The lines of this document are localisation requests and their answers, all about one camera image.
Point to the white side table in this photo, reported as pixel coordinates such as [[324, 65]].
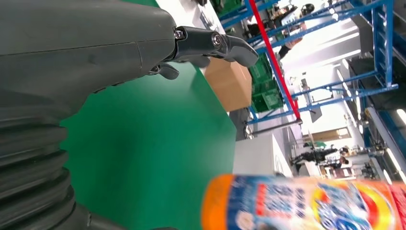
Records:
[[253, 155]]

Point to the person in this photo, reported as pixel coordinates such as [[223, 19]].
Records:
[[312, 155]]

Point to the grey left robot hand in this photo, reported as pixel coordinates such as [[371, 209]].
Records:
[[79, 47]]

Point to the green table board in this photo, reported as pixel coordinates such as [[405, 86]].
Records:
[[142, 143]]

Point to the blue metal rack frame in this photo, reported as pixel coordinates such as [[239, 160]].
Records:
[[380, 47]]

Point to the red metal pole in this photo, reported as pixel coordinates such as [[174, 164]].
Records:
[[272, 54]]

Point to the orange detergent bottle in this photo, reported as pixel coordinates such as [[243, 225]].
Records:
[[285, 206]]

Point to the brown cardboard box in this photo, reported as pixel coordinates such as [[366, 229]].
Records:
[[230, 85]]

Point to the green plastic crate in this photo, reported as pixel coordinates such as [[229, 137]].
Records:
[[265, 92]]

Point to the grey metal table frame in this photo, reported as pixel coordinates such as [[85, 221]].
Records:
[[276, 127]]

